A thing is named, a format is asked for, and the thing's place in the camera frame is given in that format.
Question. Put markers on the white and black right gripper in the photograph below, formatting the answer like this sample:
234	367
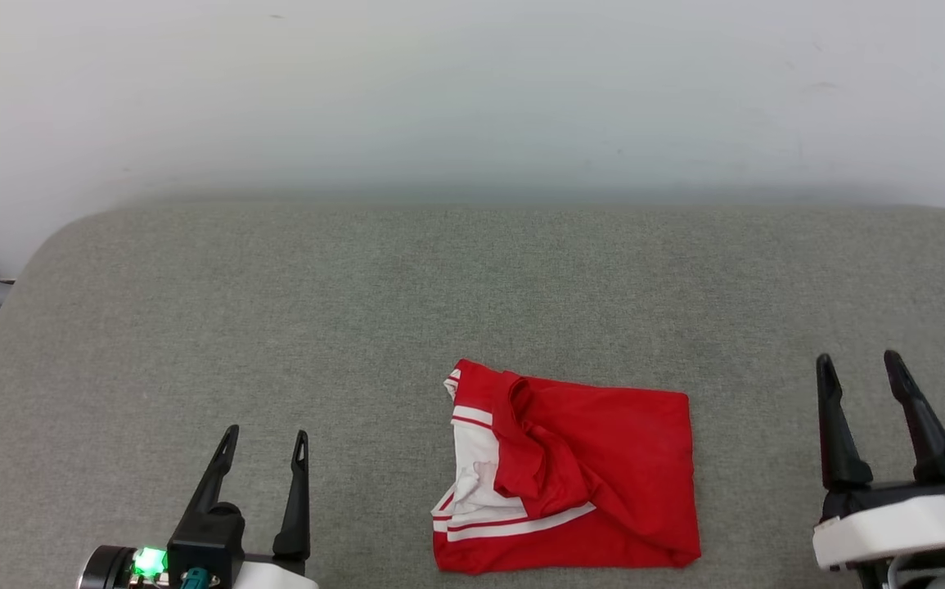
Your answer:
897	523

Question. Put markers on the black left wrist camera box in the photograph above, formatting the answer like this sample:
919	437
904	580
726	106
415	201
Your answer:
206	544

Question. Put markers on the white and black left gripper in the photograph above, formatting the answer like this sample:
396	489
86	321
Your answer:
276	573

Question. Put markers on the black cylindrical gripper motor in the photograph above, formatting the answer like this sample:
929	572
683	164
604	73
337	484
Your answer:
108	568

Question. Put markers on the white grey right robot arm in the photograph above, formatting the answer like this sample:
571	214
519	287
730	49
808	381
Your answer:
930	577

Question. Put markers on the red and white shirt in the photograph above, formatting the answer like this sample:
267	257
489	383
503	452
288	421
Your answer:
603	466

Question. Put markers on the grey fabric sofa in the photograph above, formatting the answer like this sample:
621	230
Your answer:
439	294

